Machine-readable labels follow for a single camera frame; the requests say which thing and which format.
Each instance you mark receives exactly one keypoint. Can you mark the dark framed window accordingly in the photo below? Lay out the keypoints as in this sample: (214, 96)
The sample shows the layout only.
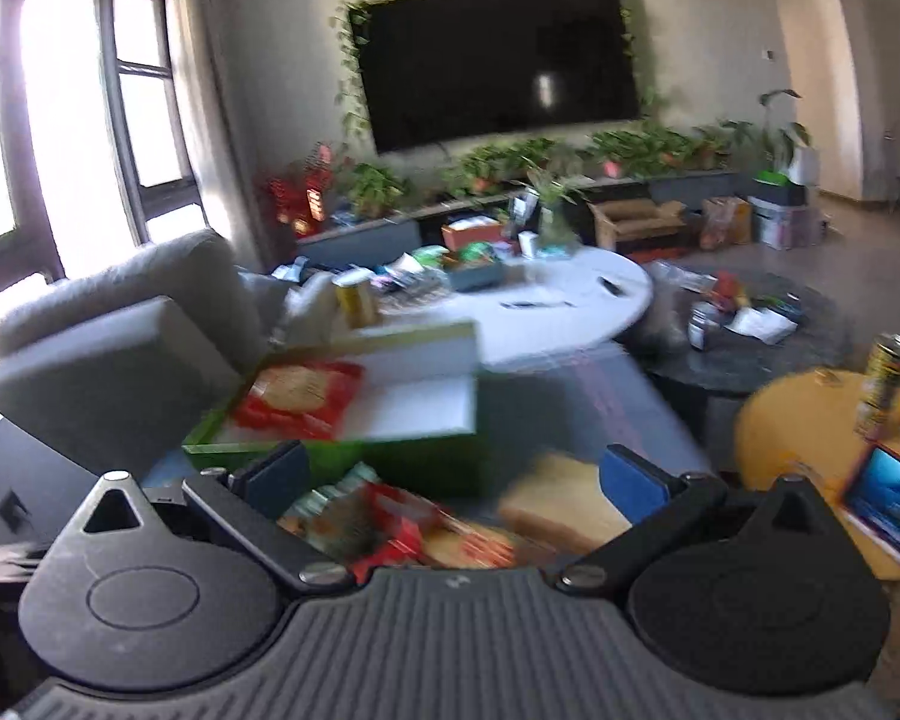
(120, 150)

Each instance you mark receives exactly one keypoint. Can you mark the clear bread packet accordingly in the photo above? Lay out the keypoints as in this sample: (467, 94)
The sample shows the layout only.
(555, 499)

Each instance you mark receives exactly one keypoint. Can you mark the black pen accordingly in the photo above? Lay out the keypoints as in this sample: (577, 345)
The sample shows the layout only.
(525, 304)

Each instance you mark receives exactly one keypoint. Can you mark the light grey cushion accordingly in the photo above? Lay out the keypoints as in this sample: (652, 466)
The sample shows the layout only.
(304, 311)

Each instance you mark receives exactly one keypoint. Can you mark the clear storage box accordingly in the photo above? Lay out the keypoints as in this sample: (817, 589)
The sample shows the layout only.
(784, 229)

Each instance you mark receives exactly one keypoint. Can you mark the white crumpled tissue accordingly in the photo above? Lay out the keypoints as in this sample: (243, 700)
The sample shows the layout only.
(757, 324)

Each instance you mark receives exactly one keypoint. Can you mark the spider plant in glass vase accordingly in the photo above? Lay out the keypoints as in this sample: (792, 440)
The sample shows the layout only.
(555, 229)

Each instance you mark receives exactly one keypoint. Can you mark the clear plastic bag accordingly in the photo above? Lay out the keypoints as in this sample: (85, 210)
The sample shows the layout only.
(660, 322)

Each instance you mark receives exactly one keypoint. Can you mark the black green box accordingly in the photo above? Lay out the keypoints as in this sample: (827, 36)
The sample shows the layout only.
(780, 191)

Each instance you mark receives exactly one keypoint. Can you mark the red yellow snack packet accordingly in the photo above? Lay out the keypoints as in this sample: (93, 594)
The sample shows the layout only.
(442, 544)

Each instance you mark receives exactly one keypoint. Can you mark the red berry decoration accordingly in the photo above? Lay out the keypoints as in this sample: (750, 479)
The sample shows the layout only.
(300, 195)

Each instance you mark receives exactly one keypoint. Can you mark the pink box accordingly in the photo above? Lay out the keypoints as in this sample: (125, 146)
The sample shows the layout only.
(469, 236)

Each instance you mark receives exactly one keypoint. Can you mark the large leaf plant white pot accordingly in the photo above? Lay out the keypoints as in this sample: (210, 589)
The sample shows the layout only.
(784, 139)

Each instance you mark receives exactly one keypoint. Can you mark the small red snack packet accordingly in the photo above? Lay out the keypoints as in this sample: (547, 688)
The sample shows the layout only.
(337, 517)

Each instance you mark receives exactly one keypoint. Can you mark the black socket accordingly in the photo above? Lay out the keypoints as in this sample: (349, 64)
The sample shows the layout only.
(11, 508)

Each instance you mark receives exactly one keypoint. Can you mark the small red box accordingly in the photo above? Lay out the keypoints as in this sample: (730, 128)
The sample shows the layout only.
(727, 292)

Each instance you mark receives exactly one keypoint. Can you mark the dark tv cabinet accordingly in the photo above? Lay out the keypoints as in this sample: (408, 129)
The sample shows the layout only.
(690, 184)

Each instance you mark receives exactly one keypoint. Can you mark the white cup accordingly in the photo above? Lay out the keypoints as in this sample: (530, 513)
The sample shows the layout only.
(529, 246)

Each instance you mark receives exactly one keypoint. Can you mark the white oval table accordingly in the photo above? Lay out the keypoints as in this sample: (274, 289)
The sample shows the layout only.
(555, 315)

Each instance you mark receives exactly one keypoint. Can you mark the glass jar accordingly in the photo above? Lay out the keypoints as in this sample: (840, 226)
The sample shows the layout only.
(701, 326)

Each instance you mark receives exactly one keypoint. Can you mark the yellow canister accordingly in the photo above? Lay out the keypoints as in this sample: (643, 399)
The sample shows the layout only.
(356, 304)

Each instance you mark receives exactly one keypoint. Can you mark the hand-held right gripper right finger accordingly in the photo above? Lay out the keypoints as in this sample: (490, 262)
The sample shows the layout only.
(634, 481)

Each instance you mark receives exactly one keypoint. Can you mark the potted green plant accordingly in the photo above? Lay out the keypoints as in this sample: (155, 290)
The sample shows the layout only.
(622, 150)
(540, 154)
(712, 142)
(484, 169)
(675, 146)
(375, 187)

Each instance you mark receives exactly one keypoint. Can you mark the yellow round side table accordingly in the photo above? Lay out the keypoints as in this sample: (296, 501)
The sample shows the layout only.
(795, 427)

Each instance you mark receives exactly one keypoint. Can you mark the black yellow can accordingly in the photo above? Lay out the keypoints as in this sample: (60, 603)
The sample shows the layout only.
(881, 382)

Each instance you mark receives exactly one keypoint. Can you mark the grey sofa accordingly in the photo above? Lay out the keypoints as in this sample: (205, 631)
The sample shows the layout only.
(105, 360)

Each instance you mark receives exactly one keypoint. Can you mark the dark marble round table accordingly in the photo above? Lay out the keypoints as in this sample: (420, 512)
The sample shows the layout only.
(720, 369)

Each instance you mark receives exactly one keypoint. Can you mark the open cardboard box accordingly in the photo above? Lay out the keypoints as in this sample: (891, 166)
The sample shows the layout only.
(630, 225)

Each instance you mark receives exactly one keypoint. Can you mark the beige curtain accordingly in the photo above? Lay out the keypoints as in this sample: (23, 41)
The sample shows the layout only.
(210, 127)

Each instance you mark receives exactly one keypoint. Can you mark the orange plastic bag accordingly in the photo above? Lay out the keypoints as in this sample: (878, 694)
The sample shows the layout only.
(724, 225)

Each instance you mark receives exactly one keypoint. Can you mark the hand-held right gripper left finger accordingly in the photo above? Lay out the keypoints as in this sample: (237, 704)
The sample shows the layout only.
(274, 478)

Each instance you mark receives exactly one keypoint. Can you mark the black marker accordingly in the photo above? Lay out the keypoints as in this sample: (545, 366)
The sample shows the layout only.
(610, 286)

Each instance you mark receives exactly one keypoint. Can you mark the green vine garland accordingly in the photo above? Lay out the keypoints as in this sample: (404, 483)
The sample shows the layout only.
(349, 22)

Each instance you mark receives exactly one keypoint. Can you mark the black television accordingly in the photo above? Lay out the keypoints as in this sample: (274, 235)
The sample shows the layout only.
(495, 60)

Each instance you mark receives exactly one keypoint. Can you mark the large red snack packet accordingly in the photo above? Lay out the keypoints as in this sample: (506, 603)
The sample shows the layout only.
(300, 397)

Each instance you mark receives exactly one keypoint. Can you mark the green cardboard box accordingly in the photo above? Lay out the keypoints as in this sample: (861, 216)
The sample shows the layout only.
(435, 456)

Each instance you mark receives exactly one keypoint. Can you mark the blue plastic basket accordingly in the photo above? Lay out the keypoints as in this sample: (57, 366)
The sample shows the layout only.
(476, 277)

